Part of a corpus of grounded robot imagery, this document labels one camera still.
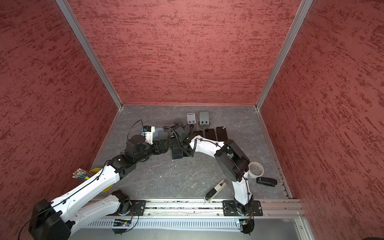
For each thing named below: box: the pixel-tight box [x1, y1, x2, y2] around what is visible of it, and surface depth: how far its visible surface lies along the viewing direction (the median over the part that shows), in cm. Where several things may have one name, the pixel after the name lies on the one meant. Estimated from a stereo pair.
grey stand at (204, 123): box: [198, 111, 211, 130], surface depth 105 cm
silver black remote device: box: [203, 179, 227, 203], surface depth 77 cm
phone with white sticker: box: [216, 126, 228, 142], surface depth 108 cm
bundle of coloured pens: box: [72, 168, 94, 180], surface depth 71 cm
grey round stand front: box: [187, 112, 196, 125], surface depth 105 cm
